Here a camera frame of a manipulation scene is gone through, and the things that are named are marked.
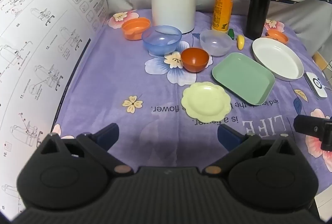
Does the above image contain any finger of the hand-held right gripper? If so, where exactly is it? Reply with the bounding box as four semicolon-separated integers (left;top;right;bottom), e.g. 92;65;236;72
293;114;332;151

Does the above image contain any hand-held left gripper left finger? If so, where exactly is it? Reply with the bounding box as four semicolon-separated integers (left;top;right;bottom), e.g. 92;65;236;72
39;123;134;178

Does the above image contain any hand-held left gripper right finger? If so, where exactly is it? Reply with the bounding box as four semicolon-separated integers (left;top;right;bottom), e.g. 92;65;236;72
201;124;299;178

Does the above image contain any yellow flower-shaped plate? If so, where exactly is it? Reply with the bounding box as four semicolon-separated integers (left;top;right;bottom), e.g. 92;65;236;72
181;82;232;121

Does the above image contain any green rectangular plate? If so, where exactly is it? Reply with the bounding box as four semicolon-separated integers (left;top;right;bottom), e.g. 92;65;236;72
211;52;276;106

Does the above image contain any white oval plate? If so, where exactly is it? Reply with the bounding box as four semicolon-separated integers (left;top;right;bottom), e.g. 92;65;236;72
251;37;304;81

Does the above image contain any blue translucent bowl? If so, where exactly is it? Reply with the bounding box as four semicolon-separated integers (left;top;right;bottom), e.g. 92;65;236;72
141;25;183;56

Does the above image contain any white rectangular device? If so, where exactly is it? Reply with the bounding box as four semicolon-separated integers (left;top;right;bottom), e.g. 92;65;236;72
304;71;328;100

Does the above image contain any purple floral tablecloth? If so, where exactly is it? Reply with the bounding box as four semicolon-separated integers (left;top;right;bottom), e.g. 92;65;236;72
50;8;332;196

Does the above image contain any red-brown bowl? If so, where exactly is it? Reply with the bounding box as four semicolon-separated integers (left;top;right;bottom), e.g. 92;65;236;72
181;47;210;73

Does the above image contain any clear plastic bowl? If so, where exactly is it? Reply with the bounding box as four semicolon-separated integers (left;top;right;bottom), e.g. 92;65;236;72
199;29;233;56

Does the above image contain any small orange toy pan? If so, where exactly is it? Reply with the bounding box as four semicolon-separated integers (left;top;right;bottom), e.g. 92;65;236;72
266;29;289;45

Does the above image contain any orange spouted bowl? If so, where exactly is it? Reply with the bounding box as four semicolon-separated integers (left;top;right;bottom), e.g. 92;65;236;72
121;17;151;41

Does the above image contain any white printed instruction sheet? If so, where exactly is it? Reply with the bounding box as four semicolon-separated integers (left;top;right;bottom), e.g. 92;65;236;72
0;0;109;219

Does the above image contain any black thermos bottle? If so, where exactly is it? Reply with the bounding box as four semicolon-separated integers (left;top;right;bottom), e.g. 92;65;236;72
245;0;275;41

